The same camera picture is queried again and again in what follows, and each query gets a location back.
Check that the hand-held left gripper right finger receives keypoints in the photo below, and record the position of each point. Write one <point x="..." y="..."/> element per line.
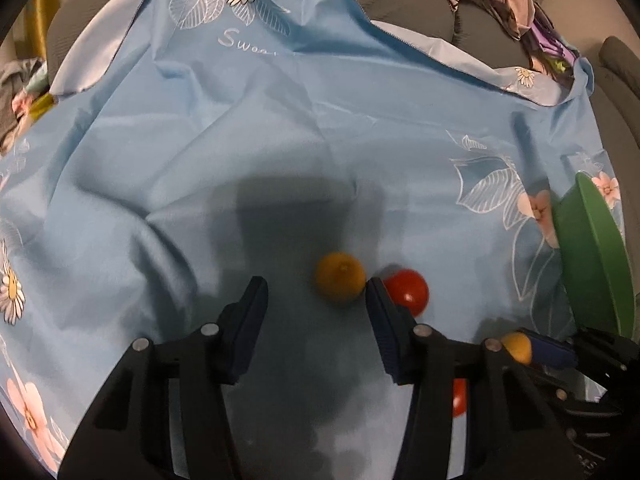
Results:
<point x="387" y="330"/>

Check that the yellow patterned panel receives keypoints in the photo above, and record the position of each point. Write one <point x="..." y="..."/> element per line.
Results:
<point x="35" y="25"/>

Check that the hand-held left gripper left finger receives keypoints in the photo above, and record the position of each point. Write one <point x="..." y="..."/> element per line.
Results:
<point x="247" y="325"/>

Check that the small red tomato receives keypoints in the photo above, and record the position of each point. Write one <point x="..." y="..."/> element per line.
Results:
<point x="459" y="399"/>

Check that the light blue floral cloth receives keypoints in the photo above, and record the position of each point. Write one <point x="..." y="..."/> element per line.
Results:
<point x="250" y="135"/>

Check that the small yellow fruit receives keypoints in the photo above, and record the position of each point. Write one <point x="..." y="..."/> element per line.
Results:
<point x="517" y="347"/>

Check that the yellowish orange citrus fruit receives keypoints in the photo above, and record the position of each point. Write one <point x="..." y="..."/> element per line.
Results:
<point x="340" y="276"/>

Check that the large red tomato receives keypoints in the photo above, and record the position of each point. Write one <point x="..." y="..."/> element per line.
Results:
<point x="409" y="291"/>

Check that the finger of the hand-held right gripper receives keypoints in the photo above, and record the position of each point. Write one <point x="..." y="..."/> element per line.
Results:
<point x="575" y="395"/>
<point x="552" y="352"/>

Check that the pile of mixed clothes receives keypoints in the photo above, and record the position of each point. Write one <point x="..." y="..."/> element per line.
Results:
<point x="20" y="100"/>

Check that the purple cloth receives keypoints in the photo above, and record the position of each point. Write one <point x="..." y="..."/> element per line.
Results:
<point x="550" y="42"/>

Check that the green plastic bowl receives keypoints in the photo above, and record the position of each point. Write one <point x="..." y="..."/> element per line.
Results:
<point x="590" y="270"/>

